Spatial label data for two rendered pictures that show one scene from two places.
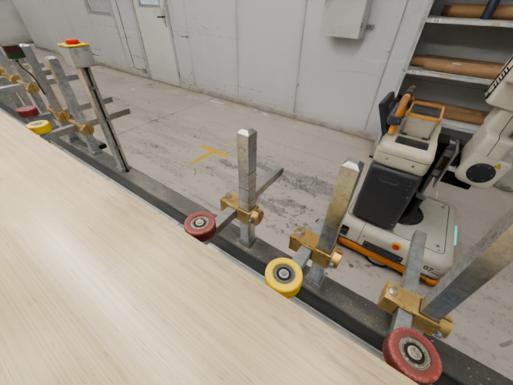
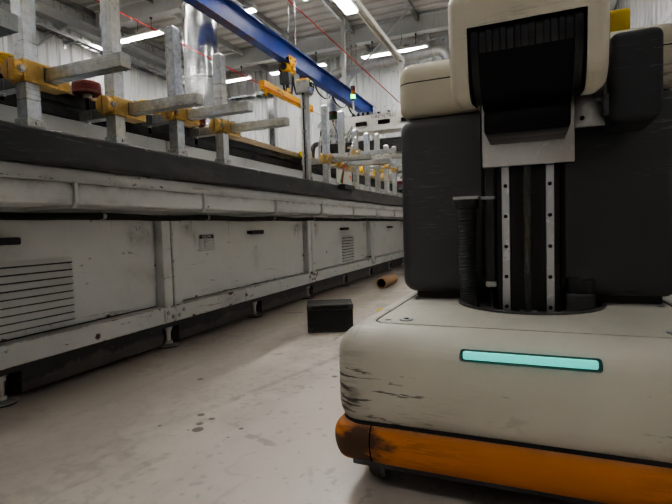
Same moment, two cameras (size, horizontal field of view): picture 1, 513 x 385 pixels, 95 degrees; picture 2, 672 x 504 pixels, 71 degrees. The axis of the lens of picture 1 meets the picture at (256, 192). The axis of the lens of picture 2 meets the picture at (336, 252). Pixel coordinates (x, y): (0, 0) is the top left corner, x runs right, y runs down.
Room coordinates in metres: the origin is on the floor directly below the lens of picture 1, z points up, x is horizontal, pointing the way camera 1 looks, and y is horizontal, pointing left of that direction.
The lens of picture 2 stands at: (0.57, -1.83, 0.45)
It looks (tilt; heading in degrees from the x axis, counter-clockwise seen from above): 3 degrees down; 78
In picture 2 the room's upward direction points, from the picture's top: 2 degrees counter-clockwise
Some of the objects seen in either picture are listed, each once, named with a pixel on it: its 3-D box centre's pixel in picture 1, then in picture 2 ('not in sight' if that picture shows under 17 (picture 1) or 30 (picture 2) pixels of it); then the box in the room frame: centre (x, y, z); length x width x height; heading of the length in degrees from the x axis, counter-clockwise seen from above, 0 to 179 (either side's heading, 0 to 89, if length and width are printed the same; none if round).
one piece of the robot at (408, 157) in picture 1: (403, 166); (527, 159); (1.20, -0.88, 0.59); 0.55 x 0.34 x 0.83; 146
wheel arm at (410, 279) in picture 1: (407, 290); (138, 109); (0.30, -0.38, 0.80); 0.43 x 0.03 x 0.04; 146
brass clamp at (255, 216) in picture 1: (241, 209); (225, 128); (0.53, 0.04, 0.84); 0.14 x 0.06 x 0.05; 56
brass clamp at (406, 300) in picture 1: (413, 309); (121, 109); (0.25, -0.37, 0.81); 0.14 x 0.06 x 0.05; 56
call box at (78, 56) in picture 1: (78, 56); (304, 87); (0.93, 0.64, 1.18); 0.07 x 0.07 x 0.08; 56
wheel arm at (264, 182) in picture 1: (246, 199); (237, 128); (0.58, 0.03, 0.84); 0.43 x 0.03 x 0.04; 146
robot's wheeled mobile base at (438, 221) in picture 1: (392, 221); (529, 359); (1.15, -0.96, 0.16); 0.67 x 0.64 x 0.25; 56
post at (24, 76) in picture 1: (39, 101); (355, 165); (1.36, 1.27, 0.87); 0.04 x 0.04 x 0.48; 56
